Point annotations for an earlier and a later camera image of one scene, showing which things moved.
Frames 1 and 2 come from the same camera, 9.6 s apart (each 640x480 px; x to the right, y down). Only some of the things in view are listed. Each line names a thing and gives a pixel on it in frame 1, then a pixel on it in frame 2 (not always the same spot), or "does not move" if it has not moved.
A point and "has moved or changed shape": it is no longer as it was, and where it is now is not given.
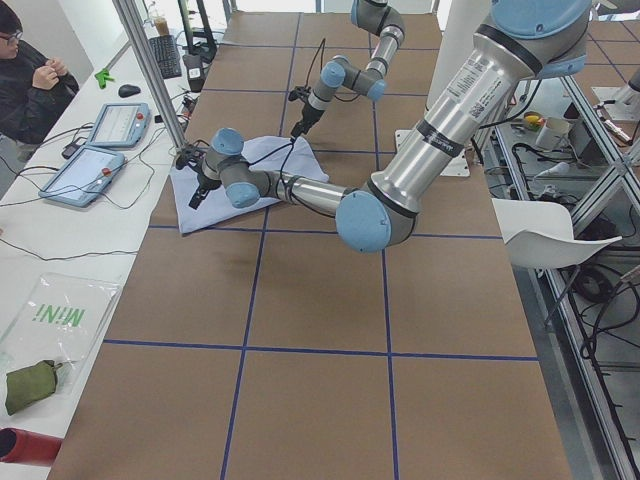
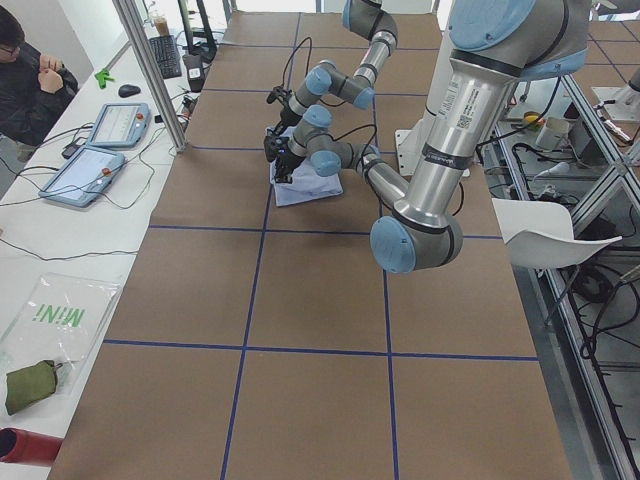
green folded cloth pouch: x=29 y=384 does not move
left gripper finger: x=198 y=197 → x=283 y=176
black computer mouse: x=128 y=90 does not move
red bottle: x=22 y=446 does not move
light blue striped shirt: x=288 y=154 has moved or changed shape
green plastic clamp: x=102 y=77 does not move
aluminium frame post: x=135 y=29 does not move
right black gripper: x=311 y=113 → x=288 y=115
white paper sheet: x=539 y=235 does not move
